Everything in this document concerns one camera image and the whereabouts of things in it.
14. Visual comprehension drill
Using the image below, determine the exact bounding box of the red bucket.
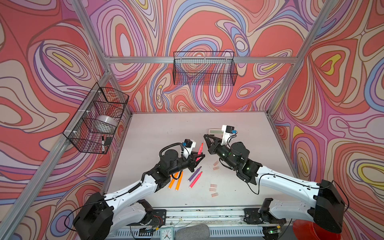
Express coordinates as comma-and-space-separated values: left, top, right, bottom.
293, 220, 341, 240

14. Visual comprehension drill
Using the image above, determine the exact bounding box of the small white clock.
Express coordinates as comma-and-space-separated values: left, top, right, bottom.
160, 228, 174, 240

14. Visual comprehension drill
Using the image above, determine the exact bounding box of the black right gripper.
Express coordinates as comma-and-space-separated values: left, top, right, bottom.
203, 133, 239, 170

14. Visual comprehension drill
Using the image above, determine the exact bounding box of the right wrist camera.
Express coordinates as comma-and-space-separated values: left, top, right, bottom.
222, 125, 237, 135

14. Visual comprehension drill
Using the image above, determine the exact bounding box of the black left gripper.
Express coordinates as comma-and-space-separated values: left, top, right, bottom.
166, 152, 205, 178

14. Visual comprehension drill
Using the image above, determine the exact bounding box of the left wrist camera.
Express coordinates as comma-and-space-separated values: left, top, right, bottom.
183, 139, 193, 148

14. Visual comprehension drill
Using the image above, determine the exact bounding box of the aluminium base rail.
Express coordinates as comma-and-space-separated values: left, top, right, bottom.
107, 206, 286, 240

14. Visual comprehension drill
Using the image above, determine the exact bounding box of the purple pen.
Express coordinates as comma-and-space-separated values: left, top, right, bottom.
188, 167, 202, 182

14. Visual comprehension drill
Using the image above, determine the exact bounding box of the pink desk calculator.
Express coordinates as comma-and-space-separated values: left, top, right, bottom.
208, 129, 223, 135

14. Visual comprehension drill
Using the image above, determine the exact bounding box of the black wire basket back wall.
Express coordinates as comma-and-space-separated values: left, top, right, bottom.
173, 51, 238, 86

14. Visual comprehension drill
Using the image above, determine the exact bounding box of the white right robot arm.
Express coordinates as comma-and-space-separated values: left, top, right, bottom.
204, 134, 346, 234

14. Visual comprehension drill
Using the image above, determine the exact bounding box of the black wire basket left wall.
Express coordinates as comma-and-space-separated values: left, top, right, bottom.
63, 83, 129, 155

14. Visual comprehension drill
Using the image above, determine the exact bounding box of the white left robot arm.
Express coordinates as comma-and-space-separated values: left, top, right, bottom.
73, 149, 205, 240

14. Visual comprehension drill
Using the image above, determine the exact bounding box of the orange pen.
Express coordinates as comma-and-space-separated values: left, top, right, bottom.
168, 173, 179, 189
175, 171, 183, 191

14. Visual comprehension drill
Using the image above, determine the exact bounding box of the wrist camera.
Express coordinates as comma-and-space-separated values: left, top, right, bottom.
222, 125, 237, 135
183, 139, 193, 148

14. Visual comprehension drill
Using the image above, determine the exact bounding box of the silver tape roll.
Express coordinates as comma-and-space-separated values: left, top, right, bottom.
97, 115, 118, 127

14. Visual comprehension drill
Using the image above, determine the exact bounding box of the pink pen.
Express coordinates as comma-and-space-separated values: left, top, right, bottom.
189, 172, 203, 188
198, 143, 204, 155

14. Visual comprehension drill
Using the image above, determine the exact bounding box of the black wire basket wall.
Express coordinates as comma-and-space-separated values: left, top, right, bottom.
63, 83, 129, 155
173, 51, 238, 86

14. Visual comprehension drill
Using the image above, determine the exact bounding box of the black marker in basket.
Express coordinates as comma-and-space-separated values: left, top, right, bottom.
101, 136, 105, 154

